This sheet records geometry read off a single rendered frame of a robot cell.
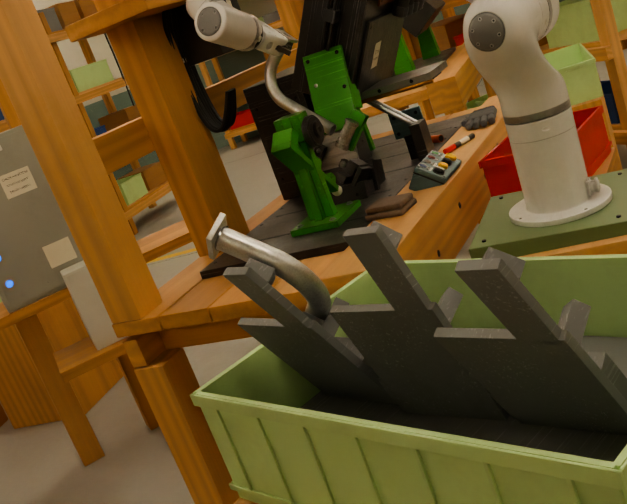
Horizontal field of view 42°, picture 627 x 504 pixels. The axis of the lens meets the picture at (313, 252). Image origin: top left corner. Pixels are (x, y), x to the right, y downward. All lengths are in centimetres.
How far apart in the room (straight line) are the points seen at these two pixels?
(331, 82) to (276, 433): 130
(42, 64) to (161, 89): 38
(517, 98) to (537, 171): 14
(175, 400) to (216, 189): 58
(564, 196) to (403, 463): 80
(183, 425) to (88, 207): 55
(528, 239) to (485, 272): 78
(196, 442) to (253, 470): 87
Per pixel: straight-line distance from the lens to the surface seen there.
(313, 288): 100
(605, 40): 462
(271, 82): 209
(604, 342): 115
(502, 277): 72
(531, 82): 149
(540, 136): 152
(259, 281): 96
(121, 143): 207
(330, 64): 216
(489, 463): 79
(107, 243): 183
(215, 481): 203
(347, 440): 92
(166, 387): 193
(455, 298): 96
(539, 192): 155
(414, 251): 168
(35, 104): 182
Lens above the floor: 137
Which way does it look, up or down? 15 degrees down
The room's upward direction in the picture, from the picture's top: 20 degrees counter-clockwise
